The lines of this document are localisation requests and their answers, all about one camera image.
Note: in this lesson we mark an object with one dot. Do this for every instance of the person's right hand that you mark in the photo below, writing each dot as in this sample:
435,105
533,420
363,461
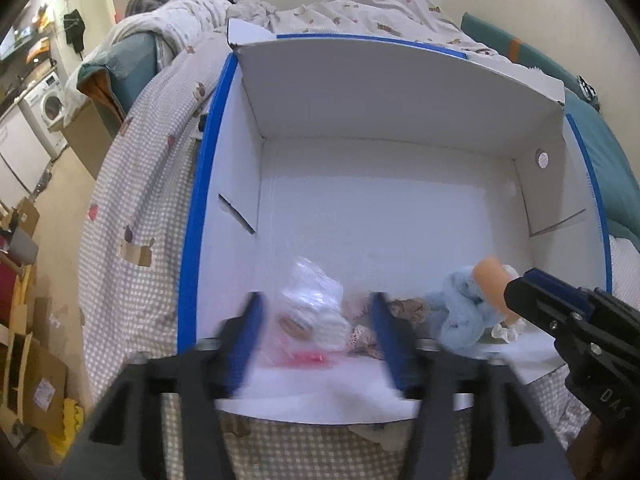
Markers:
587,450

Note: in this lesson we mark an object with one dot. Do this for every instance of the grey patterned pillow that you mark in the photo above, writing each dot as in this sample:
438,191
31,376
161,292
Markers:
150,0

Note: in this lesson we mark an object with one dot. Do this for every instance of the teal pillow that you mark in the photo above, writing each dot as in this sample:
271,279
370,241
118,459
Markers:
610,160

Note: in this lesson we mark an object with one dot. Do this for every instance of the white washing machine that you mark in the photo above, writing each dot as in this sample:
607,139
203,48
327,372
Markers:
47,105

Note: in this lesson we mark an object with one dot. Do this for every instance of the brown cardboard board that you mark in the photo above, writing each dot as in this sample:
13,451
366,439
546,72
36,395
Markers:
87,140

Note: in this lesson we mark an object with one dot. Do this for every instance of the white printed duvet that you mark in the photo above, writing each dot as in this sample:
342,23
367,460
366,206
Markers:
350,10

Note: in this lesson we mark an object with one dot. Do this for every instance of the small black object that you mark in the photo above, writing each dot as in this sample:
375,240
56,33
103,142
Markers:
586,91

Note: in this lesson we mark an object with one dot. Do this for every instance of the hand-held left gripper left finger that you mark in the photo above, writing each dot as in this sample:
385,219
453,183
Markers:
245,345

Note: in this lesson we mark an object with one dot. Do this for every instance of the blue fluffy scrunchie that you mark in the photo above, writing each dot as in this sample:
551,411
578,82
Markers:
460,310

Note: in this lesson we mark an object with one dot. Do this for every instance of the blue cardboard box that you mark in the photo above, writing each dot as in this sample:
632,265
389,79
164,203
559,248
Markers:
380,210

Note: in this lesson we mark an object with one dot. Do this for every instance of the brown cardboard tube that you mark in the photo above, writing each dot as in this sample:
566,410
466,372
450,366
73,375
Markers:
492,282

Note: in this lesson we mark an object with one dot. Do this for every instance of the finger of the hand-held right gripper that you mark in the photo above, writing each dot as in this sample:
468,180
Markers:
545,310
555,285

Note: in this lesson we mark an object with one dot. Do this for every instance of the clear plastic packet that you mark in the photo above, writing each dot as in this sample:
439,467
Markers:
312,305

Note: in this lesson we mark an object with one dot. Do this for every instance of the black hanging garment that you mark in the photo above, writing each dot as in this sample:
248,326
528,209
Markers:
74,30

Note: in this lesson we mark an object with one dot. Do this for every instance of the teal cushion with orange stripe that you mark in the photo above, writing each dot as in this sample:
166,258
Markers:
500,40

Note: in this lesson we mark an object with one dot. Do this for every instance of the cream lace scrunchie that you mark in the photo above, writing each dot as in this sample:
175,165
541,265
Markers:
364,341
510,331

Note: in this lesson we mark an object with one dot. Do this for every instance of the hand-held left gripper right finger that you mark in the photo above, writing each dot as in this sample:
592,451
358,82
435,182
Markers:
395,342

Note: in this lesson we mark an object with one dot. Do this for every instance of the teal and orange blanket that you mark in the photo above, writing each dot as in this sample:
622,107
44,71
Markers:
120,80

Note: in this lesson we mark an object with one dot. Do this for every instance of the checked bed sheet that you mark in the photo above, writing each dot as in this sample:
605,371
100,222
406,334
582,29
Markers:
140,210

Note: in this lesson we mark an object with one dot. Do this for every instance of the brown cardboard boxes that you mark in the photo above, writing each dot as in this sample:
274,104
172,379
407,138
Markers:
35,380

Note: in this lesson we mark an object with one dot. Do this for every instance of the white kitchen cabinet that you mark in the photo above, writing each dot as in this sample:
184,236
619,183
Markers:
17,160

